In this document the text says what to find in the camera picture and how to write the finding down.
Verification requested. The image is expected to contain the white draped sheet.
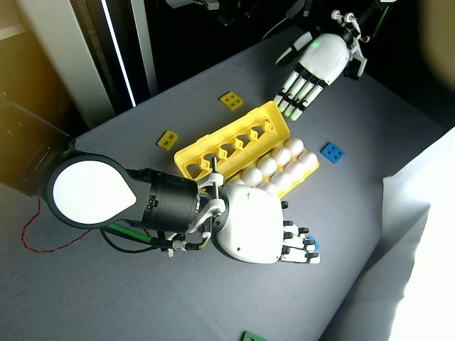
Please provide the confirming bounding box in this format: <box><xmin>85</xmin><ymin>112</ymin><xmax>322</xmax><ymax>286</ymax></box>
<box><xmin>318</xmin><ymin>126</ymin><xmax>455</xmax><ymax>341</ymax></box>

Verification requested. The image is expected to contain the white cable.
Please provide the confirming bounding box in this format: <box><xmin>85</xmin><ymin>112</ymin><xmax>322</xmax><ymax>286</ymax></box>
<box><xmin>261</xmin><ymin>13</ymin><xmax>294</xmax><ymax>42</ymax></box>

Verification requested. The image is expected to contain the thin red cable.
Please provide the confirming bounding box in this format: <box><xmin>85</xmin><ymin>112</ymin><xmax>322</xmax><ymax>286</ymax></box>
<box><xmin>20</xmin><ymin>194</ymin><xmax>92</xmax><ymax>254</ymax></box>

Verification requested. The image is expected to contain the grey device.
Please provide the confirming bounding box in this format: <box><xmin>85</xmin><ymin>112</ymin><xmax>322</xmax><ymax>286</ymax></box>
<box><xmin>165</xmin><ymin>0</ymin><xmax>228</xmax><ymax>11</ymax></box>

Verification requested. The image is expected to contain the yellow two-hole block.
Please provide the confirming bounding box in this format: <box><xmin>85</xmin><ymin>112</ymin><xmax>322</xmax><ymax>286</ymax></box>
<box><xmin>157</xmin><ymin>130</ymin><xmax>178</xmax><ymax>151</ymax></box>

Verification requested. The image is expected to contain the black panel with light strip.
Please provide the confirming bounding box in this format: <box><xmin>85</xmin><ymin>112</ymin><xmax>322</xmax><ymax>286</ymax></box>
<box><xmin>70</xmin><ymin>0</ymin><xmax>138</xmax><ymax>111</ymax></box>

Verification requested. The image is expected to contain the narrow white pillar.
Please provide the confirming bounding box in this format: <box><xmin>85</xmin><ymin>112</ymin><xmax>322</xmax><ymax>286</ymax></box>
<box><xmin>129</xmin><ymin>0</ymin><xmax>159</xmax><ymax>97</ymax></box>

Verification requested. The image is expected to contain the grey table cloth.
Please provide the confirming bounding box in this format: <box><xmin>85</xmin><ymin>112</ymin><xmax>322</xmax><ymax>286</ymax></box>
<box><xmin>0</xmin><ymin>33</ymin><xmax>455</xmax><ymax>341</ymax></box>

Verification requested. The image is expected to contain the yellow four-hole block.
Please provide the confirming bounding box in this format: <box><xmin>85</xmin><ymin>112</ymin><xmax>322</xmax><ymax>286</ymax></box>
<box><xmin>219</xmin><ymin>91</ymin><xmax>245</xmax><ymax>112</ymax></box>

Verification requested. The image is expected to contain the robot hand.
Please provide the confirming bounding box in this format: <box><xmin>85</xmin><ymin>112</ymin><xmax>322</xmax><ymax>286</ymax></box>
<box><xmin>211</xmin><ymin>183</ymin><xmax>321</xmax><ymax>266</ymax></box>
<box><xmin>272</xmin><ymin>30</ymin><xmax>352</xmax><ymax>122</ymax></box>

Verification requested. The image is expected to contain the wide white pillar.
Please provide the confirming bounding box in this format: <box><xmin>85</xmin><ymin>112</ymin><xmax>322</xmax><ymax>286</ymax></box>
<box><xmin>16</xmin><ymin>0</ymin><xmax>117</xmax><ymax>131</ymax></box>

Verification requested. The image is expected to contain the blurred tan post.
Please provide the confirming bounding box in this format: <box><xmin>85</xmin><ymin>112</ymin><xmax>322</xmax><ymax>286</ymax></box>
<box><xmin>415</xmin><ymin>0</ymin><xmax>455</xmax><ymax>121</ymax></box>

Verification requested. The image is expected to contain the blue four-hole block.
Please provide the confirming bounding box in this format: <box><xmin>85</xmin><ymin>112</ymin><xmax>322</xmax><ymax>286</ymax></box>
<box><xmin>320</xmin><ymin>142</ymin><xmax>346</xmax><ymax>165</ymax></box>

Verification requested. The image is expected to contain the grey cable plug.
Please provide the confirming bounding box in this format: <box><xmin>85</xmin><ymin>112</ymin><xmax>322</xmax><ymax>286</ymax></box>
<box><xmin>286</xmin><ymin>0</ymin><xmax>307</xmax><ymax>19</ymax></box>

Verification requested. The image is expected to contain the yellow egg carton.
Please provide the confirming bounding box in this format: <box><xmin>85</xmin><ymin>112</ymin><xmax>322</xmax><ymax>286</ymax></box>
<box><xmin>173</xmin><ymin>100</ymin><xmax>321</xmax><ymax>200</ymax></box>

